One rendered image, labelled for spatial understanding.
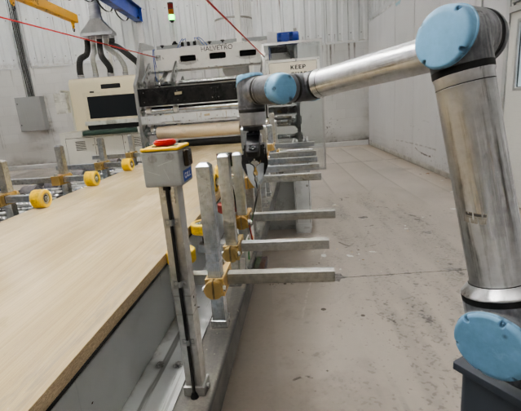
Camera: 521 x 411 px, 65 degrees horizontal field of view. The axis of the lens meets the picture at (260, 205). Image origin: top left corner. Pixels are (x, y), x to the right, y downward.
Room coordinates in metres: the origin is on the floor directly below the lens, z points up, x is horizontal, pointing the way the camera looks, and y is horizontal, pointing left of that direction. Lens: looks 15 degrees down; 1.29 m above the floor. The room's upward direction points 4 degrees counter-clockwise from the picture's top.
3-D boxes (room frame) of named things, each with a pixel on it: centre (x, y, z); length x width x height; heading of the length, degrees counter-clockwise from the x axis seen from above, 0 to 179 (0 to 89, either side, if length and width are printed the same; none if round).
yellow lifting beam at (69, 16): (5.73, 2.54, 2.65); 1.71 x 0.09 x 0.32; 179
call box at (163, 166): (0.75, 0.16, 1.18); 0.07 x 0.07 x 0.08; 83
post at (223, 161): (1.25, 0.10, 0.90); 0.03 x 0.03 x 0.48; 83
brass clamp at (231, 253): (1.27, 0.10, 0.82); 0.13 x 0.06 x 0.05; 173
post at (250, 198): (1.75, 0.04, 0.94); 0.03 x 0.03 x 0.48; 83
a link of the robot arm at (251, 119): (1.40, 0.01, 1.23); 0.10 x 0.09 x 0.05; 83
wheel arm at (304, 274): (1.03, 0.03, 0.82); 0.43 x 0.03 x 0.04; 83
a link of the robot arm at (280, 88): (1.32, -0.08, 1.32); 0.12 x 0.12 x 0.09; 37
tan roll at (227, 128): (3.91, 0.32, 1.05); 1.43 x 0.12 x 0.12; 83
